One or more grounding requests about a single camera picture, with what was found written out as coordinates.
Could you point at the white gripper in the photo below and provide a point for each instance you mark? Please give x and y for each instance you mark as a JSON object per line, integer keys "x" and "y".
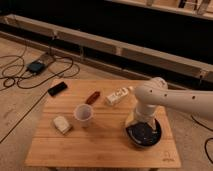
{"x": 142, "y": 114}

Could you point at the translucent white cup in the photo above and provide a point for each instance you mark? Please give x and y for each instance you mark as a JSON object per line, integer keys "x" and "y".
{"x": 83, "y": 113}

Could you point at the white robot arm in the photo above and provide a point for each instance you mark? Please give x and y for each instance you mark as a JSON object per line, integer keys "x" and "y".
{"x": 149, "y": 94}

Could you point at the dark ceramic bowl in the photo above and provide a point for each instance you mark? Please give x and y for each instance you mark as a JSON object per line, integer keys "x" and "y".
{"x": 141, "y": 133}

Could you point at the brown red bar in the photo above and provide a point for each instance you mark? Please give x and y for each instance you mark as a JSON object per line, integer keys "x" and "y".
{"x": 92, "y": 98}

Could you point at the wooden table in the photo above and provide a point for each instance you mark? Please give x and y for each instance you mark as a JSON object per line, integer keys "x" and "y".
{"x": 104, "y": 142}

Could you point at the black phone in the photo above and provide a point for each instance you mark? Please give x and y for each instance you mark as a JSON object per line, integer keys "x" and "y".
{"x": 57, "y": 89}

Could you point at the blue power adapter box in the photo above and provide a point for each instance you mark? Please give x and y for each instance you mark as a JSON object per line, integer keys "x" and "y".
{"x": 35, "y": 67}

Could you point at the long wooden rail frame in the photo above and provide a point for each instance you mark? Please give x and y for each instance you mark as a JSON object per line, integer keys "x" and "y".
{"x": 149, "y": 56}

